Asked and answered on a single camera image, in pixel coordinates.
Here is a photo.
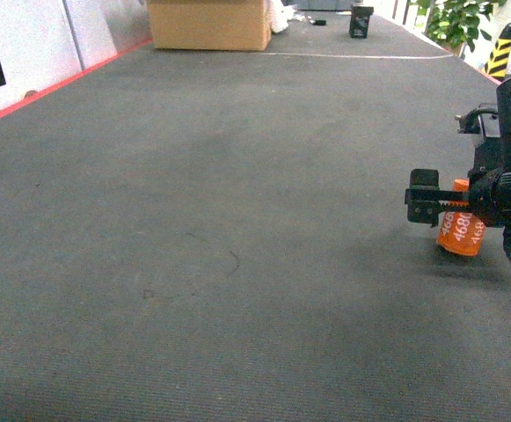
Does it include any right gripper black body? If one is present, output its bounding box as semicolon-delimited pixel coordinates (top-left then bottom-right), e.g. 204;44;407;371
468;113;511;227

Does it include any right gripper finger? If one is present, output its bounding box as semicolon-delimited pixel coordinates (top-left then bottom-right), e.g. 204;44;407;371
405;169;471;227

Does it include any orange cylinder cap 4680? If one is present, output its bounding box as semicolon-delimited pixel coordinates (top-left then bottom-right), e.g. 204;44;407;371
437;201;486;257

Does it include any yellow black traffic cone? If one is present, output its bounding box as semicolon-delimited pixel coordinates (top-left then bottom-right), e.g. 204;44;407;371
482;23;511;82

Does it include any potted green plant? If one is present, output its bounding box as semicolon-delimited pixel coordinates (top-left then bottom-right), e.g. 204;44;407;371
407;0;507;55

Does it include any black small bin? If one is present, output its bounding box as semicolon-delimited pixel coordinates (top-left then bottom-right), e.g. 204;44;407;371
349;4;374;39

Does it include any large open cardboard box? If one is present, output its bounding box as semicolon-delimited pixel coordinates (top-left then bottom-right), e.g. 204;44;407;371
147;0;271;52

